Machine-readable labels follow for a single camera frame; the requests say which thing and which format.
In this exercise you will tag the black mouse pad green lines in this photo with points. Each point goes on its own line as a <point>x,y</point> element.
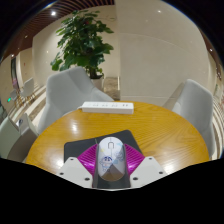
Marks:
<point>80,146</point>

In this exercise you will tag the large green potted plant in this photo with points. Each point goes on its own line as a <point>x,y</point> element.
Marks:
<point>83,40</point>

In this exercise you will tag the small white chair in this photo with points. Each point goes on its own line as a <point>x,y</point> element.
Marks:
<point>28,88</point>

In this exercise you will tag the white printed computer mouse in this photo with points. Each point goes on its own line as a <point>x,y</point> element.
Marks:
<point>111,156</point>

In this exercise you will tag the white power strip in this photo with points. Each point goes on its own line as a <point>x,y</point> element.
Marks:
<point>107,107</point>

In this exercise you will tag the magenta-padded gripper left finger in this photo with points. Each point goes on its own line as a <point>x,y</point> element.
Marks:
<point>74,170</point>

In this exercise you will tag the grey-green shell chair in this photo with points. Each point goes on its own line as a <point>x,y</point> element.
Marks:
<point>13,140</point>

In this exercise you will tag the light grey shell chair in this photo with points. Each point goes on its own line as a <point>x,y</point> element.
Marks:
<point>196,106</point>
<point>66,93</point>

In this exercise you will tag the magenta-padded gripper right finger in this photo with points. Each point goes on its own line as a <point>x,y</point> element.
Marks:
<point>146,170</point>

